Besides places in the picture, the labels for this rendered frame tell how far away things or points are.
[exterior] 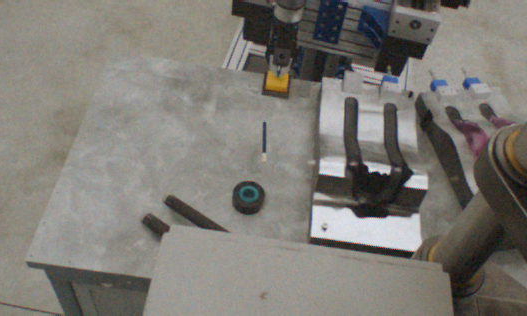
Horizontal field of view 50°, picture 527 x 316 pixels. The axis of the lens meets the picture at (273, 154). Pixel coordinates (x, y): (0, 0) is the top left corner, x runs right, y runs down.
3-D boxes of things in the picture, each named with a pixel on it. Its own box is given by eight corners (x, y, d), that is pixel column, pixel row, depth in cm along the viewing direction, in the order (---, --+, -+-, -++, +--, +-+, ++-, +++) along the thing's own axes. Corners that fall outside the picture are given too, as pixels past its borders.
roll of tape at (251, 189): (239, 219, 137) (240, 211, 135) (227, 193, 142) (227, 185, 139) (268, 209, 140) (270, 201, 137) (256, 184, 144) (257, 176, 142)
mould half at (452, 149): (413, 105, 169) (425, 78, 160) (491, 99, 174) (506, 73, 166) (483, 253, 140) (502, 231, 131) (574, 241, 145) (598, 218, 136)
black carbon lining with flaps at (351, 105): (341, 100, 157) (349, 76, 149) (398, 109, 157) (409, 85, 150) (338, 204, 135) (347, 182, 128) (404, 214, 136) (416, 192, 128)
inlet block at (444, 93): (419, 76, 173) (425, 63, 168) (434, 75, 174) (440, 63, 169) (435, 108, 165) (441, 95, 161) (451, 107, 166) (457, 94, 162)
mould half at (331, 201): (317, 99, 166) (325, 65, 155) (404, 112, 167) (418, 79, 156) (307, 248, 135) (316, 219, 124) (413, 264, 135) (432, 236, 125)
